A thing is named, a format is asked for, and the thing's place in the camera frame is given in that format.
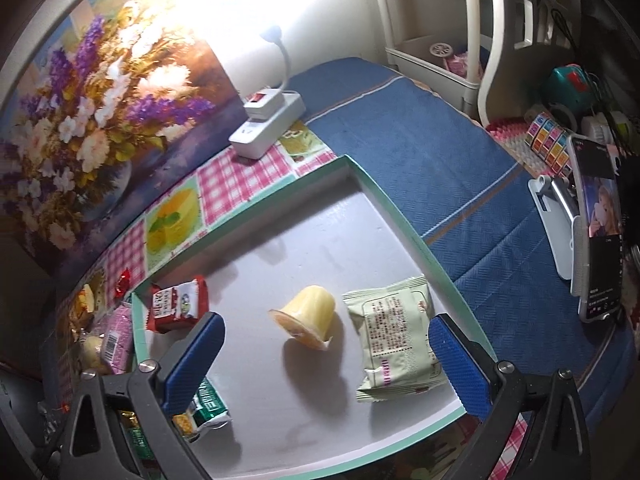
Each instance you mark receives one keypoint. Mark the white power strip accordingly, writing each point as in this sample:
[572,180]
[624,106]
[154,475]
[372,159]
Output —
[260,137]

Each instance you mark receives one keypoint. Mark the pink snack packet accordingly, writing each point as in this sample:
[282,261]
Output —
[117,340]

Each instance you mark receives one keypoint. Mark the white plug adapter red switch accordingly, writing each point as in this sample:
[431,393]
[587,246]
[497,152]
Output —
[260,105]

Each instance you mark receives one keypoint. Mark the green corn snack packet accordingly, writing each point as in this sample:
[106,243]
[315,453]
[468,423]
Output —
[207,405]

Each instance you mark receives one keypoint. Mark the round pastry in clear wrapper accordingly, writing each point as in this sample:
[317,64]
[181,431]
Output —
[92,352]

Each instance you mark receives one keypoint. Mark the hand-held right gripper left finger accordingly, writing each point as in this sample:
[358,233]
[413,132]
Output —
[195,365]

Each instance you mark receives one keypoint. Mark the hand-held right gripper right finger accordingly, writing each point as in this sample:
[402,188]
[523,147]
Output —
[457,365]

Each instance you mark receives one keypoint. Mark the teal toy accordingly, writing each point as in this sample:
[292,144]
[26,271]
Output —
[567,87]

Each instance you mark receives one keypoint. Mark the white round drain cover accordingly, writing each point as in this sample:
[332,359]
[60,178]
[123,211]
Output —
[441,50]

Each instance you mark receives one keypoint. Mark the pink floral pouch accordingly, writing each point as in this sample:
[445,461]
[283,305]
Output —
[457,65]

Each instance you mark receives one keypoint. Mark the white shelf rack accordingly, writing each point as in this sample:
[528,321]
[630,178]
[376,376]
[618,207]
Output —
[480,35]

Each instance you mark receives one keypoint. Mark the red and white snack packet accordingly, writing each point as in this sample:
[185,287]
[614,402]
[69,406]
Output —
[172,305]

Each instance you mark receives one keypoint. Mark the pale green snack packet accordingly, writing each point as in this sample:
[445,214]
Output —
[395,340]

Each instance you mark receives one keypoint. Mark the orange yellow snack packet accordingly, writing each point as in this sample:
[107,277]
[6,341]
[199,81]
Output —
[84,305]

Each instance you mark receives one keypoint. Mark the smartphone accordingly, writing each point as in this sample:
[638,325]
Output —
[600,240]

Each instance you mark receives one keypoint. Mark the white gooseneck lamp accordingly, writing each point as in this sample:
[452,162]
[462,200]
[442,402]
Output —
[286,67]

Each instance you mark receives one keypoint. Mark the small red candy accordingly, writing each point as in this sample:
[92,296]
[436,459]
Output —
[122,281]

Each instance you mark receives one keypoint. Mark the teal cardboard box tray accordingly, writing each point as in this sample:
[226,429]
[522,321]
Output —
[280,260]

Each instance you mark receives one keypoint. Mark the colourful cube puzzle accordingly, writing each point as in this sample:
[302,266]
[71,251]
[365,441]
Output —
[547,140]

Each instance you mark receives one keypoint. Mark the pink woven mat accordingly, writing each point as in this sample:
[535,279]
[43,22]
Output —
[505,132]

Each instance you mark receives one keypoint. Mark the yellow jelly cup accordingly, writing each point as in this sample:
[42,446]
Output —
[305,317]

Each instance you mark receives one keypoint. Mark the blue woven cloth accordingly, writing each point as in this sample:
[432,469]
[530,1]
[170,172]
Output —
[425,135]

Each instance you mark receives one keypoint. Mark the floral painting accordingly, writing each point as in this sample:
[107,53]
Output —
[100,110]

